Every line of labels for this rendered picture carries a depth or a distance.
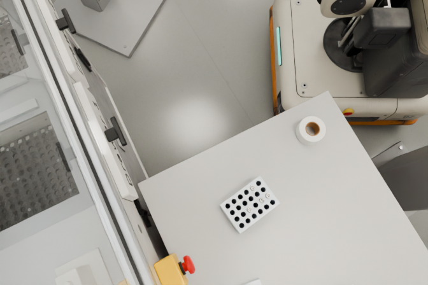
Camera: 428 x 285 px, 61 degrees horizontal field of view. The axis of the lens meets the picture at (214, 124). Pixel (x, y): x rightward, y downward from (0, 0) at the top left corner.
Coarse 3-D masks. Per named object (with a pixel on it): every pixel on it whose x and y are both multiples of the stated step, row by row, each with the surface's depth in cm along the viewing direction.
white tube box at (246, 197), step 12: (240, 192) 90; (252, 192) 90; (264, 192) 90; (228, 204) 92; (240, 204) 89; (252, 204) 89; (264, 204) 89; (276, 204) 89; (228, 216) 88; (240, 216) 88; (252, 216) 92; (240, 228) 88
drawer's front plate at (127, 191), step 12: (84, 96) 82; (84, 108) 81; (96, 108) 88; (96, 120) 81; (96, 132) 80; (108, 144) 80; (108, 156) 79; (120, 156) 90; (120, 168) 81; (120, 180) 77; (120, 192) 77; (132, 192) 82
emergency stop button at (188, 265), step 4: (184, 256) 78; (188, 256) 78; (184, 260) 77; (188, 260) 77; (184, 264) 77; (188, 264) 76; (192, 264) 77; (184, 268) 77; (188, 268) 76; (192, 268) 76; (192, 272) 77
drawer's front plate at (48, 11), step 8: (40, 0) 89; (40, 8) 88; (48, 8) 89; (48, 16) 88; (56, 16) 96; (48, 24) 87; (56, 24) 89; (56, 32) 86; (64, 32) 97; (56, 40) 86; (64, 40) 90; (64, 48) 85; (72, 48) 97; (64, 56) 85; (72, 56) 90; (64, 64) 84; (72, 64) 84; (72, 72) 84; (80, 72) 91; (80, 80) 89
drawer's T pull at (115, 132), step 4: (112, 120) 82; (116, 120) 83; (112, 124) 82; (116, 124) 82; (112, 128) 82; (116, 128) 82; (104, 132) 82; (108, 132) 82; (112, 132) 82; (116, 132) 82; (120, 132) 82; (108, 136) 82; (112, 136) 82; (116, 136) 82; (120, 136) 82; (108, 140) 81; (112, 140) 82; (120, 140) 81; (124, 140) 81; (124, 144) 81
